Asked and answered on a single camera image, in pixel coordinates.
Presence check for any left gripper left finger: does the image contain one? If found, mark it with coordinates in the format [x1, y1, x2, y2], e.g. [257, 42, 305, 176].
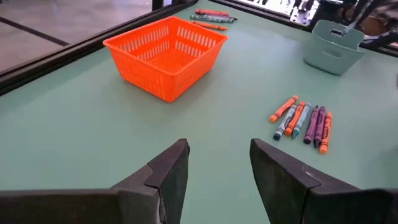
[110, 138, 191, 224]

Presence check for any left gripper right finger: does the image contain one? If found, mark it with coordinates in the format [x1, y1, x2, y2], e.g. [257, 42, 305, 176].
[249, 138, 361, 224]

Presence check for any blue crayon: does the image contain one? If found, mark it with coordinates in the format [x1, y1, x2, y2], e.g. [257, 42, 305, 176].
[272, 104, 298, 141]

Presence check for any orange crayon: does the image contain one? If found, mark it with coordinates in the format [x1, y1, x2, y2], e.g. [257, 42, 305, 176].
[284, 101, 306, 137]
[268, 95, 299, 124]
[318, 111, 333, 155]
[191, 20, 228, 31]
[195, 8, 230, 17]

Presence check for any orange plastic basket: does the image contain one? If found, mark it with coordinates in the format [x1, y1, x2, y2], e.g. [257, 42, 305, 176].
[102, 16, 229, 103]

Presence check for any green table mat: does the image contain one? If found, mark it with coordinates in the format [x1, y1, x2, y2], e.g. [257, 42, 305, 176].
[0, 0, 398, 224]

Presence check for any teal plastic bin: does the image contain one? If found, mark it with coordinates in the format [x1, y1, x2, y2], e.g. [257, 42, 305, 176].
[303, 19, 366, 77]

